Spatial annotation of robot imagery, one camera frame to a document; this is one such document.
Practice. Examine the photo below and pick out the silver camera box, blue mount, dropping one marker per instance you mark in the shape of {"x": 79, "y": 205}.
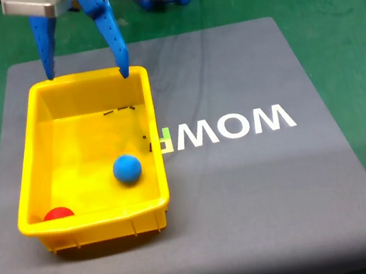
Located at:
{"x": 29, "y": 5}

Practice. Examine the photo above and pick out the red ball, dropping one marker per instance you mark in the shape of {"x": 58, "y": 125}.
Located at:
{"x": 58, "y": 213}

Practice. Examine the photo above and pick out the blue ball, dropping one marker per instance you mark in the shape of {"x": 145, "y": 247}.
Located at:
{"x": 127, "y": 168}

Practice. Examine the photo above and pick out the grey mat with white letters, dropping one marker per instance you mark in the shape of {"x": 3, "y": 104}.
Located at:
{"x": 248, "y": 203}

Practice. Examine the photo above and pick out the yellow plastic bin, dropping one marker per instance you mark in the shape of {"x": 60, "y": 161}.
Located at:
{"x": 85, "y": 151}

